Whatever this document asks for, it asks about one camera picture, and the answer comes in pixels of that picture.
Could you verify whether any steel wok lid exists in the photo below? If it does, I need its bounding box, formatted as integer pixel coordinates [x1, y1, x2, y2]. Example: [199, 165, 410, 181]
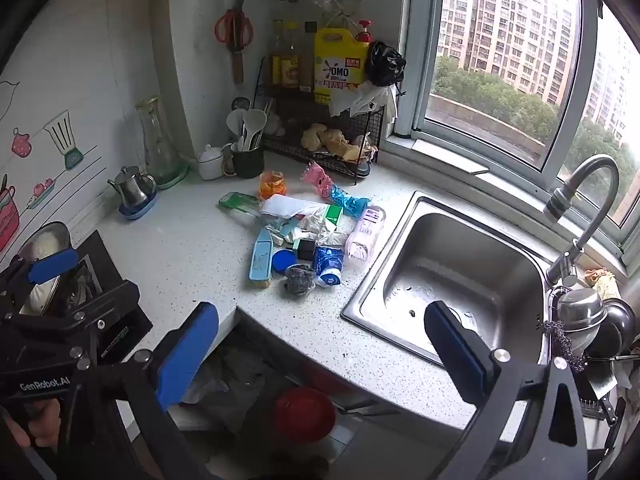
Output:
[17, 222, 76, 316]

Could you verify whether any white paper towel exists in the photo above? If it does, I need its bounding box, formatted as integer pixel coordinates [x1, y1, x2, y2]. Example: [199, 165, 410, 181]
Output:
[260, 194, 326, 221]

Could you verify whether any black cooktop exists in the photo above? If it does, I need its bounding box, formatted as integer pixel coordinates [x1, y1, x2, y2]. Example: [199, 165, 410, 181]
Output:
[70, 230, 153, 361]

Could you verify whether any dark capped sauce bottle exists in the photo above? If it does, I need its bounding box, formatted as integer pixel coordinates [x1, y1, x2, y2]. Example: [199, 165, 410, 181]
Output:
[301, 20, 321, 92]

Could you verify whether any red trash bin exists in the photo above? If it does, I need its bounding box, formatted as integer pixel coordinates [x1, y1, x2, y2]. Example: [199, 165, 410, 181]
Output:
[274, 386, 337, 445]

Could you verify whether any blue tissue pack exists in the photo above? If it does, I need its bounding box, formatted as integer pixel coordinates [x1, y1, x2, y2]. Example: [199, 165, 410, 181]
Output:
[312, 245, 347, 288]

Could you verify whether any grey window frame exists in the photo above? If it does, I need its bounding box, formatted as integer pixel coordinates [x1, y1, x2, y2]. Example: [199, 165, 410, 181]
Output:
[410, 0, 640, 256]

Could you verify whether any white rice spoon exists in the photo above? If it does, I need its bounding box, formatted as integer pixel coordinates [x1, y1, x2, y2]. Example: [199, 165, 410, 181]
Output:
[243, 109, 268, 151]

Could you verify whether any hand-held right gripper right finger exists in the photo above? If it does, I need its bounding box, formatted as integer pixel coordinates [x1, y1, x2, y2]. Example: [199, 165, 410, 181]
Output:
[423, 301, 589, 480]

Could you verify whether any kitchen wall sticker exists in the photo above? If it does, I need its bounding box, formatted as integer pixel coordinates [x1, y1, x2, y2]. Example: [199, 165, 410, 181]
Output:
[0, 80, 101, 256]

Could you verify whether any yellow dish cloth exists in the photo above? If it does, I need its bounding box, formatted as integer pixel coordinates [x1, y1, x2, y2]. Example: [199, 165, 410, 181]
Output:
[585, 267, 623, 301]

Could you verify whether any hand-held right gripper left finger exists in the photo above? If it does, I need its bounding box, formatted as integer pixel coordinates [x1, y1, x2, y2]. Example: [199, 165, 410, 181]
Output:
[57, 301, 221, 480]

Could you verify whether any black plastic bag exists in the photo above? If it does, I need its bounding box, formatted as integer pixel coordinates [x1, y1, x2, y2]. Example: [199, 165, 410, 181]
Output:
[365, 40, 407, 87]

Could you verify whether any steel wire scourer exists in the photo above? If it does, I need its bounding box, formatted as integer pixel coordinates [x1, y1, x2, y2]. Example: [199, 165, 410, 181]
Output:
[542, 319, 588, 373]

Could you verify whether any stainless steel sink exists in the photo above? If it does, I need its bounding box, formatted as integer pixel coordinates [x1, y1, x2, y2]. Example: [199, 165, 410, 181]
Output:
[341, 190, 553, 368]

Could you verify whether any round ginger piece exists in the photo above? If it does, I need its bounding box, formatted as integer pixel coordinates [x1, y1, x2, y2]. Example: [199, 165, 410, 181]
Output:
[301, 122, 326, 152]

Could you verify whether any grey kitchen faucet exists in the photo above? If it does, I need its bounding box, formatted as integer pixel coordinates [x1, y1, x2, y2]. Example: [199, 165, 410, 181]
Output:
[543, 154, 621, 288]

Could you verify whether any tall glass vase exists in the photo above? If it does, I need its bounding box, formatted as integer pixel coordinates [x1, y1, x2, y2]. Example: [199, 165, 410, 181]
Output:
[136, 97, 182, 183]

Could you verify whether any dark green mug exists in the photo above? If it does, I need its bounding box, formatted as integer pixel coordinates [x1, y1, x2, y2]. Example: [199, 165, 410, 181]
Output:
[222, 142, 266, 180]

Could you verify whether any person's left hand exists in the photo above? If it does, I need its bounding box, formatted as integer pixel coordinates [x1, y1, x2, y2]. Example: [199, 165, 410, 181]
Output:
[7, 400, 64, 449]

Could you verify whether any yellow label sauce bottle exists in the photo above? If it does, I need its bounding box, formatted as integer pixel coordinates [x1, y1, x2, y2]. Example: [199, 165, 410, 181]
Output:
[281, 21, 303, 90]

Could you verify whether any stainless steel bowl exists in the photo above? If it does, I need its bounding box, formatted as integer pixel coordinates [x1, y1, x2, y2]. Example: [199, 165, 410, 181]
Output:
[556, 287, 608, 353]

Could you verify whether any dark metal ladle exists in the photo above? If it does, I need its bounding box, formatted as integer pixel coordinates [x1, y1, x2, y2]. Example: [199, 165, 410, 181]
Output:
[585, 297, 637, 361]

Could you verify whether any grey spatula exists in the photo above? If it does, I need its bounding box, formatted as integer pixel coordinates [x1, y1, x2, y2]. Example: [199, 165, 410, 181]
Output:
[226, 110, 248, 151]

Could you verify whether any black wire rack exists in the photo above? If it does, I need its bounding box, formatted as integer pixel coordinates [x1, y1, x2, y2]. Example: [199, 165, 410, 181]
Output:
[252, 57, 396, 186]

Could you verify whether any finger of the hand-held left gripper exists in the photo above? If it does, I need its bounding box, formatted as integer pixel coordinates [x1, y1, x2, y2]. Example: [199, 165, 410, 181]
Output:
[0, 248, 81, 312]
[0, 280, 141, 357]

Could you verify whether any white lidded ceramic pot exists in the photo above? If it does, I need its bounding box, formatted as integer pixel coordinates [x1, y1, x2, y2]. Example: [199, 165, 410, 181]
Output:
[197, 144, 225, 181]

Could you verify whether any white plastic gloves bundle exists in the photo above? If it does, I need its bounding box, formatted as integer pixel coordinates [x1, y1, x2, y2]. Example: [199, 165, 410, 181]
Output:
[329, 80, 403, 121]

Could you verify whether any grey knitted cloth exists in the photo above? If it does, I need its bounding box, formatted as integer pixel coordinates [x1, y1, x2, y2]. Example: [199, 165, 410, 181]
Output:
[285, 266, 317, 301]

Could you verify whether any long ginger piece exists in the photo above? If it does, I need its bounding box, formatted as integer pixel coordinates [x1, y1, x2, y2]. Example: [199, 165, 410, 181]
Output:
[320, 129, 362, 161]

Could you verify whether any round blue lid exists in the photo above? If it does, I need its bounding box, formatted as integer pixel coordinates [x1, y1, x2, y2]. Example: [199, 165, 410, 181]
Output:
[272, 249, 298, 276]

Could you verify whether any clear pink plastic bottle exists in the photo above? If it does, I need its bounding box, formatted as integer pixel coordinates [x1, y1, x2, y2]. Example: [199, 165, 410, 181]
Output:
[345, 205, 387, 263]

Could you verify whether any steel oil pot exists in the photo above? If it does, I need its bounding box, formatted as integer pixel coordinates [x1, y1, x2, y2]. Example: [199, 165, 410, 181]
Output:
[107, 165, 157, 211]

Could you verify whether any Darlie toothpaste package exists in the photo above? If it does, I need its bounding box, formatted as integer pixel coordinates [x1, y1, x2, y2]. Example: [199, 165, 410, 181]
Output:
[218, 191, 266, 226]

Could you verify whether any pink blue plastic wrapper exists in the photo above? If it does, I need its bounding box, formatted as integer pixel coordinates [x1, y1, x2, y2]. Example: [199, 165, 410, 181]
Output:
[301, 161, 373, 218]

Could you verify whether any amber oil bottle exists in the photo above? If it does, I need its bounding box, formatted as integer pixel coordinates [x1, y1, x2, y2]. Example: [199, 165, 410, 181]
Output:
[270, 20, 286, 86]

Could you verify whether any grey plastic bag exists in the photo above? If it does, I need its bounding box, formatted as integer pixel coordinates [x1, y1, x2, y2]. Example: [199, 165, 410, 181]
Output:
[182, 345, 281, 436]

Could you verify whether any blue scrubbing brush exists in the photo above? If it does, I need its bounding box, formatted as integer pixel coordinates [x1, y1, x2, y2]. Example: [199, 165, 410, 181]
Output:
[248, 227, 275, 289]

